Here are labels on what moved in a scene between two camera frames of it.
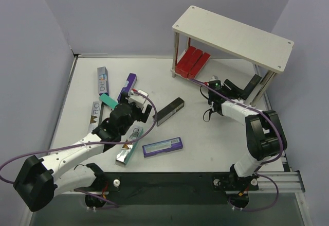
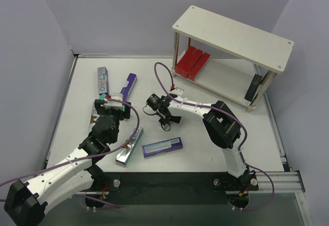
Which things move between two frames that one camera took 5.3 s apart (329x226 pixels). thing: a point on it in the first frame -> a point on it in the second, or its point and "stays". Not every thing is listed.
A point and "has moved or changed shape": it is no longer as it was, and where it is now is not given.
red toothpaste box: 190,63 stays
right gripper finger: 242,93 -> 175,119
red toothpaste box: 199,66 stays
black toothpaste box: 251,87 has moved or changed shape
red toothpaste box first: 187,56 stays
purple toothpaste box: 130,84 stays
